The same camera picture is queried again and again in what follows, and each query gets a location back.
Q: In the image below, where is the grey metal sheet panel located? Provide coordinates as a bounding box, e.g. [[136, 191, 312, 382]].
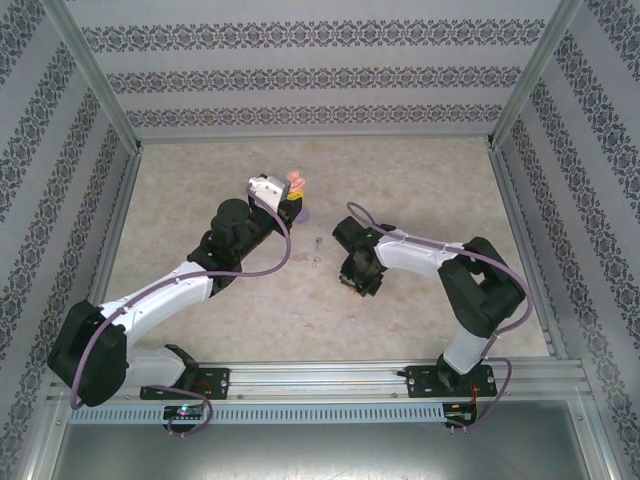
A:
[[49, 423, 616, 480]]

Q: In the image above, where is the purple sheathed cable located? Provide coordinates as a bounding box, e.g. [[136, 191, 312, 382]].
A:
[[345, 201, 532, 436], [69, 179, 295, 439]]

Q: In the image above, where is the grey frame back rail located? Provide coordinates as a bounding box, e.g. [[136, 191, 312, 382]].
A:
[[134, 130, 496, 144]]

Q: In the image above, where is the aluminium frame side rail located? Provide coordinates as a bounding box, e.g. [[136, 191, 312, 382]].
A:
[[67, 144, 146, 365], [487, 142, 571, 361]]

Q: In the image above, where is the aluminium mounting rail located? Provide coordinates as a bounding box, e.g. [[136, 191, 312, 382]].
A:
[[49, 363, 591, 401]]

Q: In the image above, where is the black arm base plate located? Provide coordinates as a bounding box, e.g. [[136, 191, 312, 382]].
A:
[[140, 367, 231, 401], [405, 364, 494, 400]]

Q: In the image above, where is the grey slotted cable duct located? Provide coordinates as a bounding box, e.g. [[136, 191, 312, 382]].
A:
[[67, 403, 446, 425]]

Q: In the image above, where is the aluminium frame corner post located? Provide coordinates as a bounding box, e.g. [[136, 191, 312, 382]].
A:
[[484, 0, 589, 151], [38, 0, 144, 151]]

